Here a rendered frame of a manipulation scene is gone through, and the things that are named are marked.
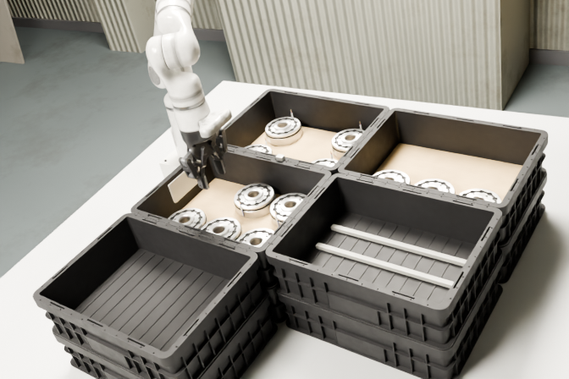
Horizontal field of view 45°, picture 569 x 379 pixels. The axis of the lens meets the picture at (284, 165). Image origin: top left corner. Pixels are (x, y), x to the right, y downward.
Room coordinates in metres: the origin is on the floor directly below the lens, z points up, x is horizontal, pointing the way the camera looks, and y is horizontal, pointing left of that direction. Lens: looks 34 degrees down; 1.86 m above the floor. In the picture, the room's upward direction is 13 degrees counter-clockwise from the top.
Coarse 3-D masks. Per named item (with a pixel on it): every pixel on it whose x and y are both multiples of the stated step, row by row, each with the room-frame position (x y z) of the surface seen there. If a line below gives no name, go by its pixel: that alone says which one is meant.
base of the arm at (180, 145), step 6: (168, 114) 1.75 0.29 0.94; (174, 120) 1.74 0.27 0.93; (174, 126) 1.74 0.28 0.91; (174, 132) 1.75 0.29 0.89; (174, 138) 1.77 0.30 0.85; (180, 138) 1.73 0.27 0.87; (174, 144) 1.78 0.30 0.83; (180, 144) 1.74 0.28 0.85; (180, 150) 1.74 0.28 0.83; (180, 156) 1.75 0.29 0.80
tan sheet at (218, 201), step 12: (216, 180) 1.54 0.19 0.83; (204, 192) 1.50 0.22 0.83; (216, 192) 1.48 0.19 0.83; (228, 192) 1.47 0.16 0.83; (192, 204) 1.46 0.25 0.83; (204, 204) 1.44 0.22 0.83; (216, 204) 1.43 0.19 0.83; (228, 204) 1.42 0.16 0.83; (216, 216) 1.38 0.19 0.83; (228, 216) 1.37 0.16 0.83; (264, 216) 1.34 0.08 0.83; (252, 228) 1.30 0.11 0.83; (276, 228) 1.28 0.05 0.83
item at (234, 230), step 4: (212, 220) 1.33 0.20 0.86; (216, 220) 1.32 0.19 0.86; (220, 220) 1.32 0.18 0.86; (224, 220) 1.32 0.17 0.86; (228, 220) 1.32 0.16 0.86; (232, 220) 1.31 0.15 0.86; (236, 220) 1.31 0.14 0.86; (208, 224) 1.32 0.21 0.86; (212, 224) 1.32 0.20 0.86; (228, 224) 1.30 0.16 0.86; (232, 224) 1.29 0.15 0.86; (236, 224) 1.29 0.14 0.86; (204, 228) 1.30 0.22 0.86; (208, 228) 1.30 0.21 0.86; (232, 228) 1.28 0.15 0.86; (236, 228) 1.27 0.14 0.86; (240, 228) 1.28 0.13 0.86; (232, 232) 1.27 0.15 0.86; (236, 232) 1.26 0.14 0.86; (224, 236) 1.26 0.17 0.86; (228, 236) 1.25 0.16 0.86; (232, 236) 1.25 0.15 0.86; (236, 236) 1.25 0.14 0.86
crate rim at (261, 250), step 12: (240, 156) 1.48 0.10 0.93; (252, 156) 1.46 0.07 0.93; (180, 168) 1.48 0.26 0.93; (300, 168) 1.36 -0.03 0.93; (312, 168) 1.34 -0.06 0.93; (168, 180) 1.44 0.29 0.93; (324, 180) 1.29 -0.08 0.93; (156, 192) 1.41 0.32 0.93; (312, 192) 1.25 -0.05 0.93; (300, 204) 1.22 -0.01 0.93; (144, 216) 1.31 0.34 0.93; (156, 216) 1.30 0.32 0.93; (288, 216) 1.19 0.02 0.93; (192, 228) 1.23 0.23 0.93; (228, 240) 1.15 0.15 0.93; (264, 252) 1.10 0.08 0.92
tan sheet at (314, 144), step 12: (264, 132) 1.73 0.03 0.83; (312, 132) 1.66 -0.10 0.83; (324, 132) 1.65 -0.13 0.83; (252, 144) 1.68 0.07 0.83; (264, 144) 1.66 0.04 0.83; (300, 144) 1.62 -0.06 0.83; (312, 144) 1.60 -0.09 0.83; (324, 144) 1.59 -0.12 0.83; (288, 156) 1.57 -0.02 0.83; (300, 156) 1.56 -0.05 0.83; (312, 156) 1.55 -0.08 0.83; (324, 156) 1.53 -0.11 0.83
